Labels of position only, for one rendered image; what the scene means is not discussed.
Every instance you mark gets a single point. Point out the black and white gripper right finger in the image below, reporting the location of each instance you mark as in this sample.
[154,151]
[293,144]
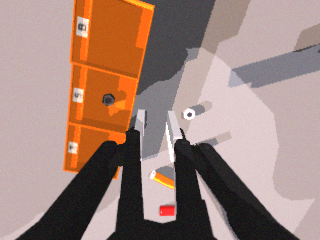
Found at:
[243,214]

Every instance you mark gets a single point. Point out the dark grey hex nut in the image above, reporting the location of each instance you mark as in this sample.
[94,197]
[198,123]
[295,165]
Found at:
[108,99]

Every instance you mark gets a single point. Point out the orange rack of bins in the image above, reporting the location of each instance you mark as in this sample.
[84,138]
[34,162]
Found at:
[116,31]

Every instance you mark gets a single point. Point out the white hex nut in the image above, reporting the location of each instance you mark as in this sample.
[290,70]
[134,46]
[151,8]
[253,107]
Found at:
[189,113]

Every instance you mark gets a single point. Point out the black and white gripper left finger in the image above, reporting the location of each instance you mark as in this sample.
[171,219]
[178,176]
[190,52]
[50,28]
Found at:
[70,214]

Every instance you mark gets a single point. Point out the red usb stick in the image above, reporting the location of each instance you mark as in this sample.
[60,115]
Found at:
[167,210]

